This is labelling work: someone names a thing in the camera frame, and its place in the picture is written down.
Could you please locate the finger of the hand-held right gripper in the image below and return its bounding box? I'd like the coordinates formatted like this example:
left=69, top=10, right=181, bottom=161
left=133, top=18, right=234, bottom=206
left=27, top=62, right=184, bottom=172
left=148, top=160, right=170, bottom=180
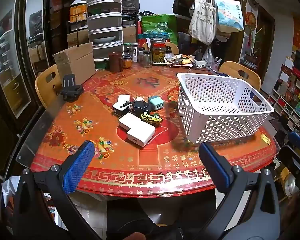
left=287, top=131, right=300, bottom=153
left=275, top=145, right=300, bottom=190

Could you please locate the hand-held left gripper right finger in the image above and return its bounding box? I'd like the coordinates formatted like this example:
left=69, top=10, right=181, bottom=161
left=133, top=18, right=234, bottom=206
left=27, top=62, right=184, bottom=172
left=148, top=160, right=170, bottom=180
left=199, top=142, right=282, bottom=240

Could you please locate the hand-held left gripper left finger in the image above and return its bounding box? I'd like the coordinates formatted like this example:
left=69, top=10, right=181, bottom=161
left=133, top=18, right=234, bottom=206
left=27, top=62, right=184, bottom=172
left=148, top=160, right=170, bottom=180
left=14, top=141, right=103, bottom=240

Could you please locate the white perforated plastic basket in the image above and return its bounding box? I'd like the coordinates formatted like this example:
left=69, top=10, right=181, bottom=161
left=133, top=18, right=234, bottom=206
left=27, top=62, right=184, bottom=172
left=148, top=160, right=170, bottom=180
left=176, top=72, right=275, bottom=144

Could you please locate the black power adapter with cable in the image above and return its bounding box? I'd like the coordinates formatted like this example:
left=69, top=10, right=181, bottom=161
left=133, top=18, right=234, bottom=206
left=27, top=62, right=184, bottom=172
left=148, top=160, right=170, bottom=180
left=122, top=101, right=153, bottom=117

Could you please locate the shelf of boxes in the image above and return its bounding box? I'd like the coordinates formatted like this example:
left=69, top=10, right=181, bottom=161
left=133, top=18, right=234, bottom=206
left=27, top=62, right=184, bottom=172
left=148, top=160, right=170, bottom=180
left=266, top=51, right=300, bottom=137

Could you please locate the large white charger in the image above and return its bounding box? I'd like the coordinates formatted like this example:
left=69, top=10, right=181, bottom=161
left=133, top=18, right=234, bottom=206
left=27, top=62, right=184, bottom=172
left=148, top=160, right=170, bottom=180
left=126, top=124, right=156, bottom=147
left=118, top=112, right=144, bottom=132

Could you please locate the white and black charger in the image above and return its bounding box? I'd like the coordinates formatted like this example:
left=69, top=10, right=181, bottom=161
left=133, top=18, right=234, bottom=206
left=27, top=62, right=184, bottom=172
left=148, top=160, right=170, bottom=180
left=112, top=94, right=133, bottom=117

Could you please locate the black phone stand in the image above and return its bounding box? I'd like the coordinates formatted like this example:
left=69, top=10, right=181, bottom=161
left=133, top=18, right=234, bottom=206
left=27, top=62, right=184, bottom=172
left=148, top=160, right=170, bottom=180
left=60, top=74, right=84, bottom=102

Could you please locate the yellow toy car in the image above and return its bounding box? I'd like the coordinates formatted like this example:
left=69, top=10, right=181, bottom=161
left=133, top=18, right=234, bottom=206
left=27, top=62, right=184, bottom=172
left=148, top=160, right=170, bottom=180
left=141, top=111, right=162, bottom=126

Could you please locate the teal cube charger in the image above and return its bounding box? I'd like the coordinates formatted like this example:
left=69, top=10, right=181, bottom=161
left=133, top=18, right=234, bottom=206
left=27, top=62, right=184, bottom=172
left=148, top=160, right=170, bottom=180
left=148, top=96, right=165, bottom=112

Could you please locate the cardboard box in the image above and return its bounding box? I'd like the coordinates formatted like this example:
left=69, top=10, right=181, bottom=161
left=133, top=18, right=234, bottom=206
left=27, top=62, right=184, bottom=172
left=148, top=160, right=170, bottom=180
left=52, top=42, right=97, bottom=85

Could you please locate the potted plant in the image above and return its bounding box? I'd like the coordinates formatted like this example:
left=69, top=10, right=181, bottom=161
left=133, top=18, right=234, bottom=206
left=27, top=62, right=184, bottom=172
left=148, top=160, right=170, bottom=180
left=245, top=26, right=265, bottom=64

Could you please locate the brown mug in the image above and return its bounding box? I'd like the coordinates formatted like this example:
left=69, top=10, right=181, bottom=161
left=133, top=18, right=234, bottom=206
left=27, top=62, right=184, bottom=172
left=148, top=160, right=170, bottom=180
left=108, top=52, right=125, bottom=72

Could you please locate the glass jar of pickles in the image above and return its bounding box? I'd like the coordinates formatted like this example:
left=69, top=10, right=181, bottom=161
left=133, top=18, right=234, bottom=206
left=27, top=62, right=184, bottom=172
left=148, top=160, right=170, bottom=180
left=151, top=37, right=167, bottom=64

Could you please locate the empty glass jar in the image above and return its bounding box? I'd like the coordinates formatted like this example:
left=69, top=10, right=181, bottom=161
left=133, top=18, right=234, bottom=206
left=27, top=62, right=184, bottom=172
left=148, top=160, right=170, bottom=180
left=143, top=51, right=152, bottom=68

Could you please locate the white bottle with black label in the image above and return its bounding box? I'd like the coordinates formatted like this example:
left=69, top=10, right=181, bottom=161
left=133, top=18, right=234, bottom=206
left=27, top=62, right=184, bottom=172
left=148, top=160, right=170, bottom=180
left=132, top=43, right=140, bottom=63

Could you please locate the grey stacked drawer unit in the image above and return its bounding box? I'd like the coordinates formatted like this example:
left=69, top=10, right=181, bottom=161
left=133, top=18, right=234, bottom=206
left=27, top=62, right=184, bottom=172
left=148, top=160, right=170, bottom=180
left=86, top=0, right=124, bottom=67

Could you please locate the blue printed tote bag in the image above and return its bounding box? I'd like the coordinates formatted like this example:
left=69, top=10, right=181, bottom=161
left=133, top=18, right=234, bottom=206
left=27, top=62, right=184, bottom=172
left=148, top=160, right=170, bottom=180
left=214, top=0, right=245, bottom=33

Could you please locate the white tote bag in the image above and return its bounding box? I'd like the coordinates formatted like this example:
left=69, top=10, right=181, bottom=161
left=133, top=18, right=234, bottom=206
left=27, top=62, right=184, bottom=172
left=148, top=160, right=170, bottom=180
left=189, top=0, right=217, bottom=45

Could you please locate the green shopping bag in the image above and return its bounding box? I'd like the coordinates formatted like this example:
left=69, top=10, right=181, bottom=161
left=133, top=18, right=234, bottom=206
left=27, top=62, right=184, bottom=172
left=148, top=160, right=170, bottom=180
left=141, top=14, right=178, bottom=44

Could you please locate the yellow box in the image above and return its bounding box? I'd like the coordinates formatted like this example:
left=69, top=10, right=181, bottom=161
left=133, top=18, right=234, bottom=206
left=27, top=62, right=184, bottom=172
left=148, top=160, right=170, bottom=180
left=69, top=4, right=87, bottom=23

